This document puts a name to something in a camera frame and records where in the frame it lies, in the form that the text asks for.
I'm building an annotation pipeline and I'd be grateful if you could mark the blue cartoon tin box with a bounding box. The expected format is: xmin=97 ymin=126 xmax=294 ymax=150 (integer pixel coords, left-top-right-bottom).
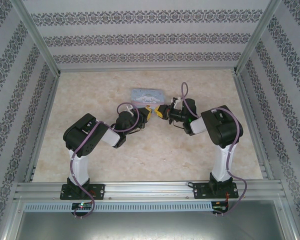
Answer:
xmin=130 ymin=87 xmax=166 ymax=106

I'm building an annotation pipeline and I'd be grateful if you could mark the small circuit board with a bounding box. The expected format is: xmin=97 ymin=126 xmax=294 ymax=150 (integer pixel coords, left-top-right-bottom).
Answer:
xmin=71 ymin=202 xmax=94 ymax=211
xmin=212 ymin=200 xmax=230 ymax=214

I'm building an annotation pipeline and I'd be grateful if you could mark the grey metal sheet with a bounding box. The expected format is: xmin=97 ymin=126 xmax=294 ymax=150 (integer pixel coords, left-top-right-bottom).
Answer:
xmin=13 ymin=199 xmax=300 ymax=240

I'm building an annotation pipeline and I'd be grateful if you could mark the aluminium side rail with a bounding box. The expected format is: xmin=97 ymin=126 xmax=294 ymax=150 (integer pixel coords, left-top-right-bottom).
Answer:
xmin=23 ymin=74 xmax=62 ymax=183
xmin=233 ymin=73 xmax=275 ymax=180

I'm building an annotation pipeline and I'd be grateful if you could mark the aluminium mounting rail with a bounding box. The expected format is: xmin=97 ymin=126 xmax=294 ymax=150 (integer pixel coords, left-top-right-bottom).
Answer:
xmin=14 ymin=178 xmax=284 ymax=201

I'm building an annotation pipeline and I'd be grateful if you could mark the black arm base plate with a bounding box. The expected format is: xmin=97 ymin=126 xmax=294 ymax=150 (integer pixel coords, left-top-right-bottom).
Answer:
xmin=59 ymin=183 xmax=107 ymax=201
xmin=192 ymin=182 xmax=239 ymax=200

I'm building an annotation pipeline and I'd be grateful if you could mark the slotted grey cable duct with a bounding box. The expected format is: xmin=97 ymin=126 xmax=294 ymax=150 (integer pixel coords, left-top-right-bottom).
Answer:
xmin=23 ymin=201 xmax=214 ymax=212

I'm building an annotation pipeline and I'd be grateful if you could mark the purple cable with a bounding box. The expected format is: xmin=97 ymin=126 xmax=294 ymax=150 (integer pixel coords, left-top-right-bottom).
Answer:
xmin=69 ymin=101 xmax=141 ymax=220
xmin=180 ymin=82 xmax=249 ymax=217

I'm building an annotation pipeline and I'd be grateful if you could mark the aluminium frame post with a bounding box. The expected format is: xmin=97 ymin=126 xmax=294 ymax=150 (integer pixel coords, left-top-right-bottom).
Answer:
xmin=233 ymin=0 xmax=283 ymax=75
xmin=10 ymin=0 xmax=62 ymax=77

